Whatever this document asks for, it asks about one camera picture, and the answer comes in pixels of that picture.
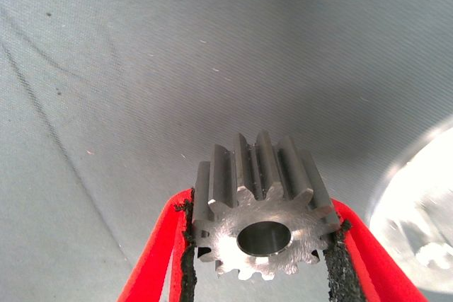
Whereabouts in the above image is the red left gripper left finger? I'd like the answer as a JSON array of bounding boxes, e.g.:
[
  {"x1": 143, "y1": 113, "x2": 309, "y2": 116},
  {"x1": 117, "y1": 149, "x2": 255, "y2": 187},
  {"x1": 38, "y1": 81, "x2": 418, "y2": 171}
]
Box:
[{"x1": 116, "y1": 187, "x2": 199, "y2": 302}]

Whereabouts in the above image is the small steel planetary gear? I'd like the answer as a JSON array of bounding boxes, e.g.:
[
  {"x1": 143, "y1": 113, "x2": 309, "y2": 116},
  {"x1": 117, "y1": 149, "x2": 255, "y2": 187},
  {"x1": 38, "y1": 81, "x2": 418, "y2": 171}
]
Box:
[{"x1": 193, "y1": 130, "x2": 343, "y2": 281}]

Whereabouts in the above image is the round metal carrier plate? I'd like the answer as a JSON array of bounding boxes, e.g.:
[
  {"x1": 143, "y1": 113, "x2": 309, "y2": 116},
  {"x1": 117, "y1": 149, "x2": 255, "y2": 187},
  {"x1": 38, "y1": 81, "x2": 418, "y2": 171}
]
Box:
[{"x1": 367, "y1": 114, "x2": 453, "y2": 296}]

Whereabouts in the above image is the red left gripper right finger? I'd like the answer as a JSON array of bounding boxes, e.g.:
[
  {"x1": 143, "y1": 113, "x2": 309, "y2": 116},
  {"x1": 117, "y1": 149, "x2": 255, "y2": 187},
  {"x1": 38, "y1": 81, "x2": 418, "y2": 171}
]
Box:
[{"x1": 320, "y1": 198, "x2": 430, "y2": 302}]

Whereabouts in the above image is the dark grey table cloth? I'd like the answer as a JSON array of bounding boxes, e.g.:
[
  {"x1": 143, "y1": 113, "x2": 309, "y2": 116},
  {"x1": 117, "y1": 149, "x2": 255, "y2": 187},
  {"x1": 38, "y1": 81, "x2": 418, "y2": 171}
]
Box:
[{"x1": 0, "y1": 0, "x2": 453, "y2": 302}]

